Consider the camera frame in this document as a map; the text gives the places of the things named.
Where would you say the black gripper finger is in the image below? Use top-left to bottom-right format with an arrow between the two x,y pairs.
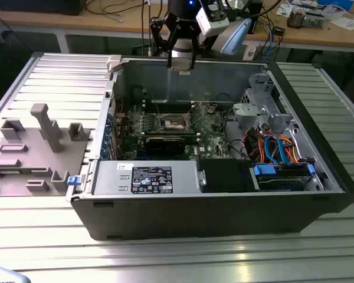
189,28 -> 217,71
149,17 -> 178,70

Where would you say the CPU with silver lid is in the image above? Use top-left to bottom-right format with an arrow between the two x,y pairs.
170,57 -> 193,73

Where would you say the wire locking lever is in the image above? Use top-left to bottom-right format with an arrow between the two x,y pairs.
190,102 -> 209,127
152,98 -> 163,117

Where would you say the CPU socket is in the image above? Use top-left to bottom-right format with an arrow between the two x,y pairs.
158,113 -> 193,133

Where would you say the CPU cooler heat sink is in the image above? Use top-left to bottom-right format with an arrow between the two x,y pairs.
286,6 -> 308,29

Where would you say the wooden desk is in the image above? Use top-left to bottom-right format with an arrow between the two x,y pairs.
0,0 -> 354,54

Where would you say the grey plastic latch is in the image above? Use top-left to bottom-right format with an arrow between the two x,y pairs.
105,54 -> 125,73

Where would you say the white paper label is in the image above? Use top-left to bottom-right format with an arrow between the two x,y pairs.
243,46 -> 257,62

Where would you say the black upright box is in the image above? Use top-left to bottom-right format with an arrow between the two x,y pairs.
247,0 -> 264,35

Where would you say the grey metal drive cage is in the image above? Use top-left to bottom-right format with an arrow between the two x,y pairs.
232,72 -> 297,135

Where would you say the green motherboard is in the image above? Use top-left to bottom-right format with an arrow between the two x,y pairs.
114,99 -> 235,162

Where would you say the black graphics card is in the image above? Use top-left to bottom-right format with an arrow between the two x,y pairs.
145,135 -> 186,156

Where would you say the white paper sheet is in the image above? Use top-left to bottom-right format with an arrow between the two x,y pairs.
327,16 -> 354,31
276,2 -> 293,18

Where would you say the grey electronic device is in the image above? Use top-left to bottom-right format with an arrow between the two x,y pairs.
305,10 -> 326,29

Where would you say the blue disk carrier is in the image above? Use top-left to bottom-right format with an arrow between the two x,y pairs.
253,163 -> 316,192

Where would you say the silver power supply unit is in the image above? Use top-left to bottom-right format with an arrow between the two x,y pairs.
91,160 -> 201,195

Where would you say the blue box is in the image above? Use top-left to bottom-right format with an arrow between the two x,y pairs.
317,0 -> 354,9

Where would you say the hard disk drive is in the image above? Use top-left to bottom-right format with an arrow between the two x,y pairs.
258,176 -> 307,192

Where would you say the black PC case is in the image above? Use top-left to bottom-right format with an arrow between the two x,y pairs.
65,54 -> 354,242

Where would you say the grey parts rack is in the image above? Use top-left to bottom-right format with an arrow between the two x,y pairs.
0,103 -> 92,198

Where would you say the white plastic device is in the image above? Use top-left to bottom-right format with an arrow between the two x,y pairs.
0,264 -> 29,283

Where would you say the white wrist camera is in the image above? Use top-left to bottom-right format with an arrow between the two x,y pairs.
195,1 -> 230,35

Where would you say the black cable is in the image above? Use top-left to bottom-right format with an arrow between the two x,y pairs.
222,106 -> 248,162

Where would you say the orange wire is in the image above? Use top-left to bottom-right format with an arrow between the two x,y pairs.
280,136 -> 301,164
242,129 -> 266,163

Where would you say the blue wire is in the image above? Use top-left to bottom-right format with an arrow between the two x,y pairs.
263,131 -> 290,166

